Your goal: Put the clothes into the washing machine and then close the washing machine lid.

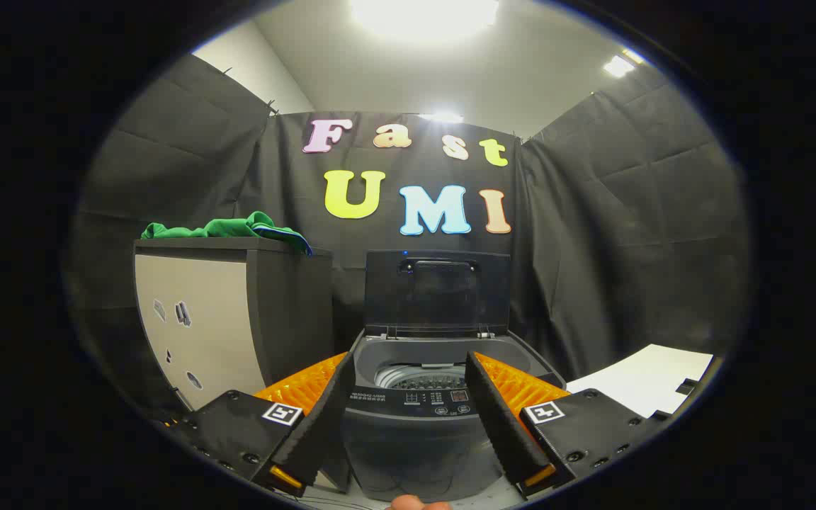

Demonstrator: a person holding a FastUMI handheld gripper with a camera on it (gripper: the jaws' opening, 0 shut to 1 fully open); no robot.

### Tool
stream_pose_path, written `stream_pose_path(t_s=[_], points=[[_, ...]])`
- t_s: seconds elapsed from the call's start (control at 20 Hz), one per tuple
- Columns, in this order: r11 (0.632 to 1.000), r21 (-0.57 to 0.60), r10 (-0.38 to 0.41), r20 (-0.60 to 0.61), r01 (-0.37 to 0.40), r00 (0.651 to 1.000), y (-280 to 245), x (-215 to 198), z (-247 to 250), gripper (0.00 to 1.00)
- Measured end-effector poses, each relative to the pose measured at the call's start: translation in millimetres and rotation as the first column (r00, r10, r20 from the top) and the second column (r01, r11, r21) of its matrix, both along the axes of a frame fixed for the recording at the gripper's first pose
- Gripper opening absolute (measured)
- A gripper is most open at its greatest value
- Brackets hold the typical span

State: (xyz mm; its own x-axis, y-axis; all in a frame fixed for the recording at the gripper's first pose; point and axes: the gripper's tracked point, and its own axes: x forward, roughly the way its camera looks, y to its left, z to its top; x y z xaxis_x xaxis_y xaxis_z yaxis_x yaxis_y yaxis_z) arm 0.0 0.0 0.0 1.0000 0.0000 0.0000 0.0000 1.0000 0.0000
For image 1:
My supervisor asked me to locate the grey top-loading washing machine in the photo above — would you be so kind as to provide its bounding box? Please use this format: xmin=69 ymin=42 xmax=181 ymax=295
xmin=341 ymin=329 xmax=569 ymax=504

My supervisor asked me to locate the large ceiling light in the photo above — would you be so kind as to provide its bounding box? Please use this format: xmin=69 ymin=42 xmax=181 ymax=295
xmin=348 ymin=0 xmax=501 ymax=42

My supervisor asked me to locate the dark transparent washing machine lid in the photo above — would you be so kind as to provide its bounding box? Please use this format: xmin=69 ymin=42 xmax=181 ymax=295
xmin=364 ymin=249 xmax=512 ymax=339

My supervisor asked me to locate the grey and beige cabinet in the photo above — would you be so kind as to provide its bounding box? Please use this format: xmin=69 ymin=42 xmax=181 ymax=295
xmin=133 ymin=237 xmax=335 ymax=412

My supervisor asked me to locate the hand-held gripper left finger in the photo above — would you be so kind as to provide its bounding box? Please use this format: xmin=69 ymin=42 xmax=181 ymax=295
xmin=167 ymin=352 xmax=357 ymax=497

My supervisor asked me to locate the green garment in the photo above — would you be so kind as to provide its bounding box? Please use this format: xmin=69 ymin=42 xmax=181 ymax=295
xmin=141 ymin=211 xmax=314 ymax=256

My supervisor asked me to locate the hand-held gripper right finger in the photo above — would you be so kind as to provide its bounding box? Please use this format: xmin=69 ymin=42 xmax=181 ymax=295
xmin=465 ymin=351 xmax=671 ymax=500

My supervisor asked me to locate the black backdrop cloth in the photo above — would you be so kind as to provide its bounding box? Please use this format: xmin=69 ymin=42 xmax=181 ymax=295
xmin=64 ymin=53 xmax=752 ymax=415

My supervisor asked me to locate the small ceiling light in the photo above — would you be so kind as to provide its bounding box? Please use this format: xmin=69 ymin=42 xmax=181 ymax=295
xmin=602 ymin=48 xmax=646 ymax=79

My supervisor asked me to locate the white flat board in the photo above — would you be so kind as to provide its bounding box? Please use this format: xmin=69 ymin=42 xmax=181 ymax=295
xmin=565 ymin=344 xmax=715 ymax=419

